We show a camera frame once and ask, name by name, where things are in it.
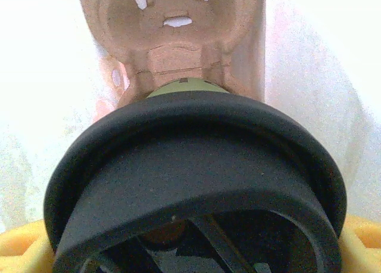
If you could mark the green paper coffee cup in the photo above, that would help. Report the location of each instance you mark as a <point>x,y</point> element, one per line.
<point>190,88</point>

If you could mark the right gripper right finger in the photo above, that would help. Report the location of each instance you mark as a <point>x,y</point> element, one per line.
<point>363,249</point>

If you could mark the brown pulp cup carrier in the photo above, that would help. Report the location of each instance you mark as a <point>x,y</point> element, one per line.
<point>178,31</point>

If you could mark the black plastic cup lid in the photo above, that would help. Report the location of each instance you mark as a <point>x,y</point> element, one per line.
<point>193,165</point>

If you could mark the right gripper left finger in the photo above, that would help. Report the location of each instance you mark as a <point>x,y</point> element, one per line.
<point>23,249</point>

